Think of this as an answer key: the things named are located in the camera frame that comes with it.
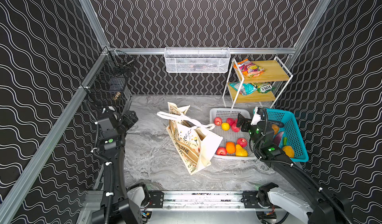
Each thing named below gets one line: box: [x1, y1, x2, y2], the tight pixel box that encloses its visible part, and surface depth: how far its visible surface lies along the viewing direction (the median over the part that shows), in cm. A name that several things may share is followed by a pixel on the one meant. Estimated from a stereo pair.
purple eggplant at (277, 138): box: [273, 131, 285, 147], surface depth 96 cm
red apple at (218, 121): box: [213, 116, 223, 126], surface depth 102 cm
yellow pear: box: [235, 144, 248, 157], surface depth 87 cm
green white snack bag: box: [251, 81, 276, 94], surface depth 102 cm
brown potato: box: [271, 123, 280, 135], surface depth 99 cm
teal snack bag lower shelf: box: [228, 81, 258, 97], surface depth 102 cm
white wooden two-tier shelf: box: [222, 56, 294, 109], surface depth 92 cm
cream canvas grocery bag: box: [156, 102, 224, 176], surface depth 75 cm
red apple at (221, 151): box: [215, 146, 228, 156], surface depth 87 cm
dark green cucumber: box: [270, 120, 285, 128], surface depth 102 cm
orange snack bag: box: [233, 58, 267, 79], surface depth 87 cm
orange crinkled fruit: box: [225, 141, 236, 155], surface depth 89 cm
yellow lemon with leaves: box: [221, 121, 230, 132], surface depth 100 cm
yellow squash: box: [282, 145, 295, 159], surface depth 87 cm
